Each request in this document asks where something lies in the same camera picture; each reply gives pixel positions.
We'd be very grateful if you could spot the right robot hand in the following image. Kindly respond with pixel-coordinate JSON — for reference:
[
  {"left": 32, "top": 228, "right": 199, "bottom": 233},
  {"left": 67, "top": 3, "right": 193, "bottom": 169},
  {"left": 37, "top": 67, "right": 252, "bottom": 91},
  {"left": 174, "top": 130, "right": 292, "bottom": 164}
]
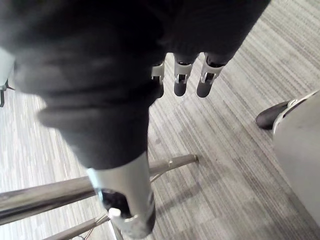
[{"left": 0, "top": 0, "right": 272, "bottom": 239}]

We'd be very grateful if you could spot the office chair with black base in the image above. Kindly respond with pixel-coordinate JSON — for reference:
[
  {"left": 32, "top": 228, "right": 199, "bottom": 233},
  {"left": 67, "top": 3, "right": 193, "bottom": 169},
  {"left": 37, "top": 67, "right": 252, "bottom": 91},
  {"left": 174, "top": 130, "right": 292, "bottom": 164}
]
[{"left": 0, "top": 47, "right": 16, "bottom": 108}]

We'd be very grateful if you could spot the chrome metal table leg frame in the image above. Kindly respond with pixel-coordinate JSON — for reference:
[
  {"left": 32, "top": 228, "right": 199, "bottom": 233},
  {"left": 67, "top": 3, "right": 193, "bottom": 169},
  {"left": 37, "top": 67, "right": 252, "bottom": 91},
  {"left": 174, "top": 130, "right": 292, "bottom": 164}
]
[{"left": 0, "top": 154, "right": 200, "bottom": 240}]

